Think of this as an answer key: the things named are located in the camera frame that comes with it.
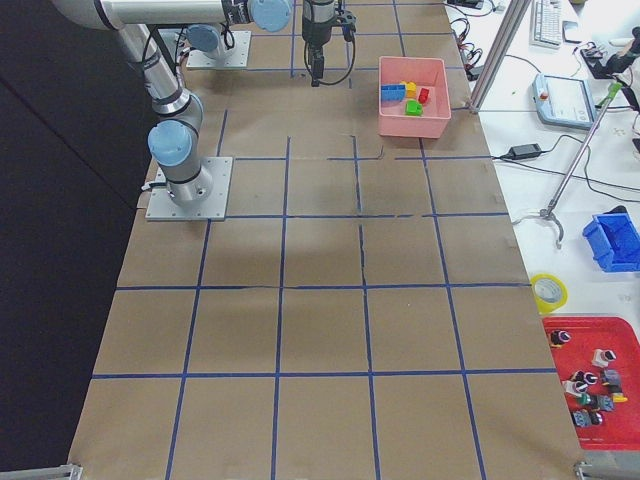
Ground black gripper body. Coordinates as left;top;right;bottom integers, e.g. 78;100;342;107
302;0;356;46

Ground blue toy block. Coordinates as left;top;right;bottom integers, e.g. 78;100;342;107
380;83;406;103

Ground yellow toy block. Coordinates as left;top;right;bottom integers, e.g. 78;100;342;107
400;81;417;99

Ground green toy block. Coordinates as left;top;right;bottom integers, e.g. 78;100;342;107
404;99;423;117

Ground red toy block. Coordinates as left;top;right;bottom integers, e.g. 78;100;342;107
417;88;430;105

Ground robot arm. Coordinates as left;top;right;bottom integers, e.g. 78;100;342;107
184;24;235;59
54;1;293;221

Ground pink plastic box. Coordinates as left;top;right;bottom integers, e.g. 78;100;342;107
378;56;451;139

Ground white keyboard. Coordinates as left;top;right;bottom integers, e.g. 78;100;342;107
529;0;562;49

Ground black power adapter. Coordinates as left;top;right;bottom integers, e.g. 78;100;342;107
506;143;543;160

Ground teach pendant tablet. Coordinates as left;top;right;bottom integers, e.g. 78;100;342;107
532;73;596;130

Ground metal reacher grabber tool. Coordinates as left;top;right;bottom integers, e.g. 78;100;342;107
512;78;623;249

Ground yellow tape roll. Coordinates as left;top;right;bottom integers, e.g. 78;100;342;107
531;273;568;315

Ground blue storage bin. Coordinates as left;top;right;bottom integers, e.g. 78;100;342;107
582;213;639;273

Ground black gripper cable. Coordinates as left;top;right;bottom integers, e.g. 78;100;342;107
319;9;359;89

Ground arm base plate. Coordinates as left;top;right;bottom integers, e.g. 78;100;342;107
186;31;251;70
145;156;234;221

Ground aluminium frame post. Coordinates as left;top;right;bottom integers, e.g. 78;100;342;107
469;0;530;113

